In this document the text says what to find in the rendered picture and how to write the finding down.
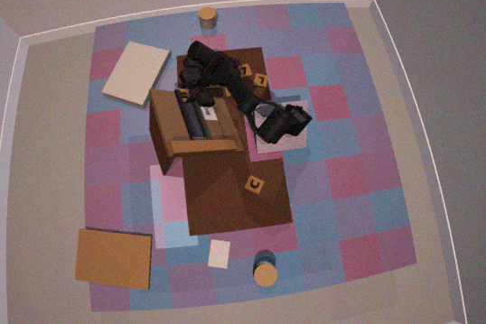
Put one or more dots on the grey canister with orange lid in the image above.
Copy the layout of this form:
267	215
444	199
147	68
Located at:
264	273
207	17

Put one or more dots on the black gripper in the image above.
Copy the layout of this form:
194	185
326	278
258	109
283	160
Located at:
203	97

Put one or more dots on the beige flat box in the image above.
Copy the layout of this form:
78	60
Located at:
137	71

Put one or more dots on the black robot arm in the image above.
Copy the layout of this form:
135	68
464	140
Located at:
291	120

